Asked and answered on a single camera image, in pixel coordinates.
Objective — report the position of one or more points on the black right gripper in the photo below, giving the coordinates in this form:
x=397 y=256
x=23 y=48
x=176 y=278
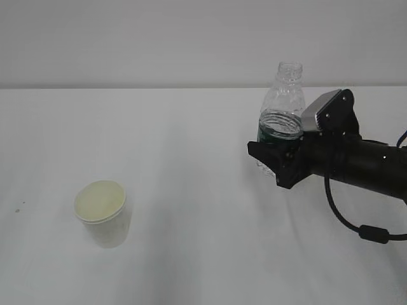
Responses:
x=290 y=160

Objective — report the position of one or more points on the clear water bottle green label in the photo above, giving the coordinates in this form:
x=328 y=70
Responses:
x=279 y=119

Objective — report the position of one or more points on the white paper cup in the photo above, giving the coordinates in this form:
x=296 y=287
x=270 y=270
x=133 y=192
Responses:
x=102 y=208

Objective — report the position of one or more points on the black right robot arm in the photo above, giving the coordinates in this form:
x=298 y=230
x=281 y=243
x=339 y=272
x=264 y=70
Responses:
x=332 y=145

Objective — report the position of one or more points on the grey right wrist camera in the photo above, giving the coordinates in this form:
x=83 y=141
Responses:
x=311 y=117

